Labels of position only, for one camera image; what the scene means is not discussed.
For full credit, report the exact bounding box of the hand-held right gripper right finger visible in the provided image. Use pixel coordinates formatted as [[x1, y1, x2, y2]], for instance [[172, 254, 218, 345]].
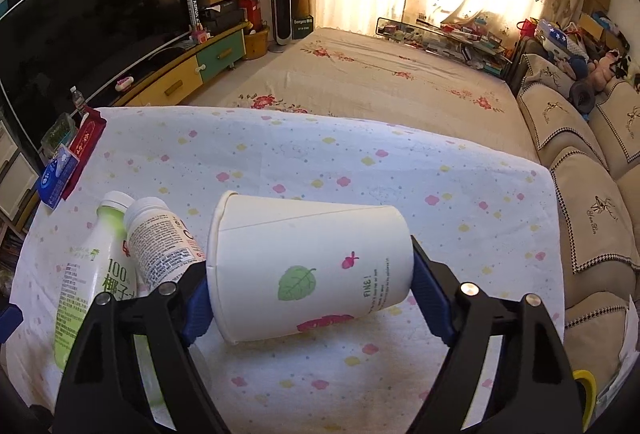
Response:
[[407, 236, 586, 434]]

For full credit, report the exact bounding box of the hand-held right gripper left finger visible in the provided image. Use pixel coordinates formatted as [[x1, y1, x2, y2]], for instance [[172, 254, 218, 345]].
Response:
[[52, 259, 231, 434]]

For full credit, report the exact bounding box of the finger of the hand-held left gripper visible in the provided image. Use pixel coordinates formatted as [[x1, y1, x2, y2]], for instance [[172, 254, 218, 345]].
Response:
[[0, 306, 22, 345]]

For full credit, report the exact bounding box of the white printed paper cup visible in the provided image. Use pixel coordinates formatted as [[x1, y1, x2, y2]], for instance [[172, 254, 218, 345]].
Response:
[[206, 190, 415, 344]]

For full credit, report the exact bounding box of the yellow rimmed trash bin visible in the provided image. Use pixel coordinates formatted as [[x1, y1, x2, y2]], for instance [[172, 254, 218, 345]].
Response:
[[570, 366, 626, 434]]

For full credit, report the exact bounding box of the small white plastic bottle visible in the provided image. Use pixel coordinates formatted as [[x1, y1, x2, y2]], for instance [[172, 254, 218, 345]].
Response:
[[123, 196, 207, 295]]

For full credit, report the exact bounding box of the large green white bottle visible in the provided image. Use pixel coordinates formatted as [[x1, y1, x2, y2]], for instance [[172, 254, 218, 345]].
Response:
[[54, 190, 138, 372]]

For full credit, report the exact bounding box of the white dotted tablecloth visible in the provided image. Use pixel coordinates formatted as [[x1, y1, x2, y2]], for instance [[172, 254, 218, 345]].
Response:
[[5, 106, 566, 434]]

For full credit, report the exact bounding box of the blue tissue packet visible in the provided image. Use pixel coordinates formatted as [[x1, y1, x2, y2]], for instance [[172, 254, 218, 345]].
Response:
[[36, 145, 80, 210]]

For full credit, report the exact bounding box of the beige covered sofa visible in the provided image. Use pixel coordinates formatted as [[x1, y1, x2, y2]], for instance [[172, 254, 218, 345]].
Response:
[[505, 36, 640, 395]]

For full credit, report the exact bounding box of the flat red box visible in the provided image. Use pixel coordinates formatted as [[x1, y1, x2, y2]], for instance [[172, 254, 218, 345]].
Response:
[[60, 109, 107, 201]]

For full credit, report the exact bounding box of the floral bed sheet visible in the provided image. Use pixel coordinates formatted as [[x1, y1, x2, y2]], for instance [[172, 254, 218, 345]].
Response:
[[187, 26, 543, 165]]

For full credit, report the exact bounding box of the yellow green television cabinet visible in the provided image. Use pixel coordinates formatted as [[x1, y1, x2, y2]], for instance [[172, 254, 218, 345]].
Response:
[[0, 21, 248, 235]]

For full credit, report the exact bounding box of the clear water bottle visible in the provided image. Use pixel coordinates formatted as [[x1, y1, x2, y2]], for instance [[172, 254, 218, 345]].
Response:
[[70, 86, 87, 120]]

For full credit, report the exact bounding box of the dark round neck pillow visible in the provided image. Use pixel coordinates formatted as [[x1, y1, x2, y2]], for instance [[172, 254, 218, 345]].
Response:
[[570, 79, 596, 112]]

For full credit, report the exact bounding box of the glass coffee table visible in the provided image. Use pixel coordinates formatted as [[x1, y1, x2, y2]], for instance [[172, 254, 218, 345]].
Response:
[[375, 16, 516, 77]]

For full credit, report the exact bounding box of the yellow basket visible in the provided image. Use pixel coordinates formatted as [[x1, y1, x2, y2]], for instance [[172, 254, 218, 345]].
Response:
[[243, 26, 271, 61]]

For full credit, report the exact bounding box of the blue star printed bag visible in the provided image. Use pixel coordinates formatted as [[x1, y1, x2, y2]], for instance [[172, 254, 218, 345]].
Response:
[[534, 20, 583, 60]]

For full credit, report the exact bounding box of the pile of plush toys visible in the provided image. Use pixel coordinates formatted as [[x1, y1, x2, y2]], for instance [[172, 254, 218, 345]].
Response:
[[587, 49, 640, 90]]

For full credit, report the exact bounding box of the black box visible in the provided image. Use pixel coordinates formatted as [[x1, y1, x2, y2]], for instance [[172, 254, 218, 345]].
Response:
[[200, 0, 248, 35]]

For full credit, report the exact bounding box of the dark green box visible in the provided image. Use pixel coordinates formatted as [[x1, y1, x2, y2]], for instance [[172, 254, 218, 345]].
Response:
[[291, 14, 316, 40]]

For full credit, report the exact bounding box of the upright black book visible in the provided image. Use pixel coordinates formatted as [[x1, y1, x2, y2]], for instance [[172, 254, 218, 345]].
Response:
[[184, 0, 203, 32]]

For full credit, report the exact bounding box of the large black television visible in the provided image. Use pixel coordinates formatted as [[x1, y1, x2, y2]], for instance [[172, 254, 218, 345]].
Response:
[[0, 0, 193, 155]]

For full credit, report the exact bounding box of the stack of cardboard boxes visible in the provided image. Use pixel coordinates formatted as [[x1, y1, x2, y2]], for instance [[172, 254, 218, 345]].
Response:
[[577, 0, 631, 50]]

